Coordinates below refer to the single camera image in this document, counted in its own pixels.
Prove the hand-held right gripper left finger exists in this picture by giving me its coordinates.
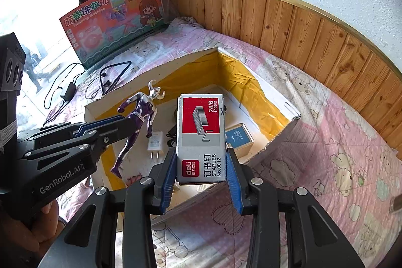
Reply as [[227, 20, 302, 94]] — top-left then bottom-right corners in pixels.
[[38, 147, 178, 268]]

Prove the person's left hand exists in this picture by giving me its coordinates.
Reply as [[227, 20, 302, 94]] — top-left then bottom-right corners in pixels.
[[0, 200, 68, 253]]

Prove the red and grey staple box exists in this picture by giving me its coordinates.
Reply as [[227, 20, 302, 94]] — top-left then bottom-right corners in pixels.
[[176, 94, 227, 184]]

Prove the black power adapter with cable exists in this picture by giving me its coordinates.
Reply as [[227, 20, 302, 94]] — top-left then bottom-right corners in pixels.
[[43, 62, 92, 128]]

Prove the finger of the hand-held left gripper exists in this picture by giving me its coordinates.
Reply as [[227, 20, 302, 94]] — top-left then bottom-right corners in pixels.
[[17, 115, 127, 142], [17, 117, 136, 162]]

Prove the white charger plug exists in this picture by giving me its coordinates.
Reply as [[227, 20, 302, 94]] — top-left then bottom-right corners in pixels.
[[147, 131, 164, 161]]

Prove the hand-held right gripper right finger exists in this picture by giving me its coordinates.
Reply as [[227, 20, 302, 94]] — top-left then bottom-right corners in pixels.
[[226, 147, 366, 268]]

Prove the white cardboard box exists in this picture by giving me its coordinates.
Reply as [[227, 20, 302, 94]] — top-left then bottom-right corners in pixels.
[[84, 47, 301, 223]]

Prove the purple action figure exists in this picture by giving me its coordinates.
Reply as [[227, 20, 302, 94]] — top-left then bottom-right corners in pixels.
[[110, 80, 166, 180]]

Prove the pink cartoon toy box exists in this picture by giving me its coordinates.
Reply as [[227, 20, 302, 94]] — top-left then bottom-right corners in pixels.
[[60, 0, 166, 70]]

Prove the pink printed quilt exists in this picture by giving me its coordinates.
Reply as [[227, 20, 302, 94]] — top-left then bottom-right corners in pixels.
[[41, 17, 402, 268]]

